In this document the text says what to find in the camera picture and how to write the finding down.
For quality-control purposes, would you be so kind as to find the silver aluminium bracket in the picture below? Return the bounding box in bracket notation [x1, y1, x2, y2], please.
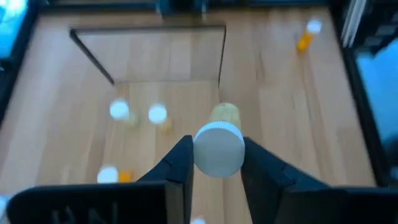
[341, 0, 369, 47]

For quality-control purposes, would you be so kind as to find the orange pill bottle white cap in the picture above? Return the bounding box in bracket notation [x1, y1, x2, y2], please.
[96, 166, 133, 185]
[295, 19, 323, 53]

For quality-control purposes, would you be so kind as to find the small white cap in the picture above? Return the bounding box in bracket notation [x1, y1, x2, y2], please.
[147, 103, 174, 133]

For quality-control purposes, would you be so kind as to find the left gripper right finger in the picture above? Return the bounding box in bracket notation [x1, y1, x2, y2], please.
[241, 136, 327, 224]

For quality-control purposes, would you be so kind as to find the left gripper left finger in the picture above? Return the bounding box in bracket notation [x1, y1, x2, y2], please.
[138, 135, 194, 224]

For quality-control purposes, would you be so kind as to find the yellow pill bottle white cap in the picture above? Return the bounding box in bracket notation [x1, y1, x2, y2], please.
[108, 98, 139, 127]
[192, 102, 246, 179]

